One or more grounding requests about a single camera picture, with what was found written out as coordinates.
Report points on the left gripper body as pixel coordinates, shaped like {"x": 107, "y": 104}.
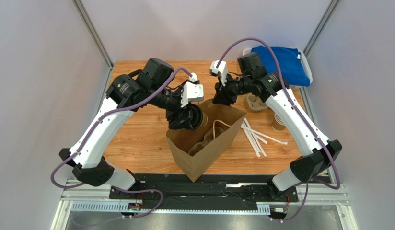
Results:
{"x": 172, "y": 101}

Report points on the white plastic basket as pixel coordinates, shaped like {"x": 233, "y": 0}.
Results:
{"x": 304, "y": 62}

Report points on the white straw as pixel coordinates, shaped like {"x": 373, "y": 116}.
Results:
{"x": 266, "y": 136}
{"x": 251, "y": 140}
{"x": 257, "y": 140}

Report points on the cardboard cup carrier tray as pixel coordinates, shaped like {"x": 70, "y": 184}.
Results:
{"x": 256, "y": 104}

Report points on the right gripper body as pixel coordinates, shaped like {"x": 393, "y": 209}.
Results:
{"x": 223, "y": 94}

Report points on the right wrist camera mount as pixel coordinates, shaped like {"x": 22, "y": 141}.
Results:
{"x": 219, "y": 69}

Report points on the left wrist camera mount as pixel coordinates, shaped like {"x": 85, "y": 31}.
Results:
{"x": 192, "y": 91}

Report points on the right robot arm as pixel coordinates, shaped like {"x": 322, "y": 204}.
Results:
{"x": 317, "y": 150}

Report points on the blue folded cloth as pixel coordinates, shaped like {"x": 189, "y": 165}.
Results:
{"x": 289, "y": 61}

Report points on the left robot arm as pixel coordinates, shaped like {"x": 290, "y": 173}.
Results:
{"x": 126, "y": 94}

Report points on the brown paper coffee cup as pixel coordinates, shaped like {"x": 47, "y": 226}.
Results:
{"x": 204, "y": 119}

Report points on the black plastic cup lid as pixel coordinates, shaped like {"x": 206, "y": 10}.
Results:
{"x": 195, "y": 117}

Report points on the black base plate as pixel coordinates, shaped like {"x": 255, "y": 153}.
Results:
{"x": 210, "y": 192}

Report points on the brown paper bag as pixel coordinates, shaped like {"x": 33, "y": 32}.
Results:
{"x": 180, "y": 141}

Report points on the aluminium frame rail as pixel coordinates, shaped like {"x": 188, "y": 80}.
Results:
{"x": 318, "y": 208}

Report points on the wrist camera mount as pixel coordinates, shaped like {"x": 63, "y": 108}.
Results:
{"x": 192, "y": 91}
{"x": 219, "y": 69}

